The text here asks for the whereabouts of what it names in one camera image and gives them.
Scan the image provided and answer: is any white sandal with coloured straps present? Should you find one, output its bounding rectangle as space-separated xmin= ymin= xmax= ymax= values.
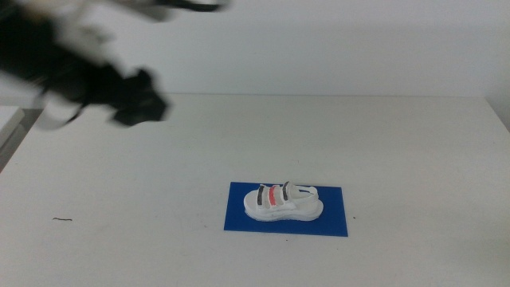
xmin=243 ymin=180 xmax=324 ymax=222

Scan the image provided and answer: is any blue rectangular mat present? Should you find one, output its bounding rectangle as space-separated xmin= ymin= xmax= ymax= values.
xmin=223 ymin=182 xmax=349 ymax=238

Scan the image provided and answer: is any white side table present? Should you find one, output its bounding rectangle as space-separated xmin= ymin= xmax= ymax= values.
xmin=0 ymin=105 xmax=26 ymax=149

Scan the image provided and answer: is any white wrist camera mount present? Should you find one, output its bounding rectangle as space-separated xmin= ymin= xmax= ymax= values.
xmin=34 ymin=92 xmax=85 ymax=132

